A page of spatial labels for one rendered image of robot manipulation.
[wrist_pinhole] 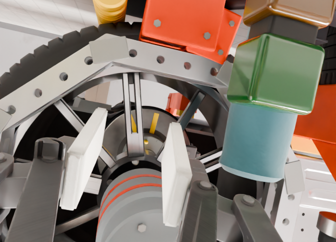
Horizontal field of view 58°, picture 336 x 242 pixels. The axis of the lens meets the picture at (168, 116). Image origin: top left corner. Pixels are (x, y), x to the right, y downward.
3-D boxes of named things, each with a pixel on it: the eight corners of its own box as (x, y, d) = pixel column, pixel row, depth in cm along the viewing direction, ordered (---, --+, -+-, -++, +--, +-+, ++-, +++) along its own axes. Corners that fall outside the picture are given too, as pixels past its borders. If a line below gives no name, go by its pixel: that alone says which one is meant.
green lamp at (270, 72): (235, 41, 20) (222, 101, 20) (264, 28, 16) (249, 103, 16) (289, 55, 21) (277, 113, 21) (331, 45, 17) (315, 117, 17)
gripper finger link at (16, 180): (48, 219, 12) (-29, 207, 12) (79, 162, 17) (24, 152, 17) (52, 187, 12) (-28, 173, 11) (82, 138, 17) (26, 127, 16)
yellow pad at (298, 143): (268, 129, 114) (265, 142, 114) (289, 134, 100) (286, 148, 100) (301, 136, 116) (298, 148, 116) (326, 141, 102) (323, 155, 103)
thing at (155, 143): (94, 111, 102) (100, 204, 104) (92, 112, 94) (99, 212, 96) (187, 105, 107) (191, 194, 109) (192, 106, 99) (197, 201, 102)
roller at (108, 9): (101, 12, 72) (97, 36, 72) (92, -44, 43) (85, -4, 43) (126, 18, 73) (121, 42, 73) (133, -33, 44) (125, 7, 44)
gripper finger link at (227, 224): (192, 210, 12) (262, 221, 13) (182, 156, 17) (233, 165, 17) (184, 240, 13) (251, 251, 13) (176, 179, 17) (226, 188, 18)
